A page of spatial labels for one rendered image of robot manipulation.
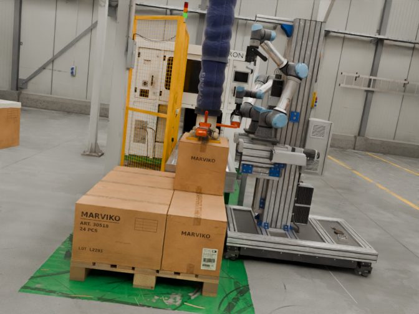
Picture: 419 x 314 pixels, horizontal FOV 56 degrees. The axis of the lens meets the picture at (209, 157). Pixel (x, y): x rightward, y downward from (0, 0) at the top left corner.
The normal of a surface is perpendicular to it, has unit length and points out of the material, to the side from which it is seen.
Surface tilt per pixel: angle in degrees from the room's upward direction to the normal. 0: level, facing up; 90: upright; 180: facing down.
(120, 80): 90
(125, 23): 90
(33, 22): 90
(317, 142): 90
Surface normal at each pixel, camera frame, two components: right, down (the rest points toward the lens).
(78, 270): 0.00, 0.18
